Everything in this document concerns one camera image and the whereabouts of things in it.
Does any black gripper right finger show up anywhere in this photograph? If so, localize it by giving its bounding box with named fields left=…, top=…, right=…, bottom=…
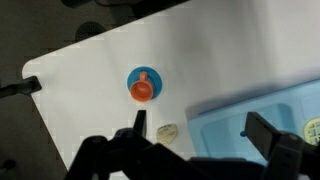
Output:
left=244, top=111, right=285, bottom=162

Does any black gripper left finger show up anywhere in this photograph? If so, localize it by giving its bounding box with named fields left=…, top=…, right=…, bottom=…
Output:
left=132, top=109, right=149, bottom=138

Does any orange toy mug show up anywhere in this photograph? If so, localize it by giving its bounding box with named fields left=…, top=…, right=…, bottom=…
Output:
left=129, top=71, right=155, bottom=103

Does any cream toy sponge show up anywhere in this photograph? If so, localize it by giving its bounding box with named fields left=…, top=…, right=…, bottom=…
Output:
left=156, top=122, right=179, bottom=146

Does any blue toy sink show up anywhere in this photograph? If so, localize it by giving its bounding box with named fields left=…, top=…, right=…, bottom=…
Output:
left=185, top=78, right=320, bottom=168

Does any blue toy saucer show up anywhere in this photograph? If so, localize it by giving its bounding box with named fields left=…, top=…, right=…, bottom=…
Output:
left=126, top=65, right=164, bottom=101

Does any black stand equipment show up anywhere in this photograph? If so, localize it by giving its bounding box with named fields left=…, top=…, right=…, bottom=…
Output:
left=0, top=75, right=43, bottom=99

